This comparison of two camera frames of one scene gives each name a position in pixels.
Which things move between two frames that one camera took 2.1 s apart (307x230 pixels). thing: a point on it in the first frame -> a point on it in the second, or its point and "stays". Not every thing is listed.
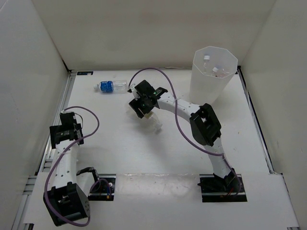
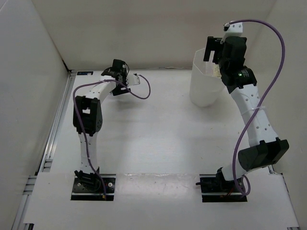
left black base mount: x=103 y=189 stays
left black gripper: x=54 y=130 -> x=117 y=91
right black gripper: x=135 y=105 -> x=213 y=44
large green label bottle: x=154 y=124 -> x=216 y=71
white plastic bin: x=214 y=68 stays
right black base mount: x=230 y=189 stays
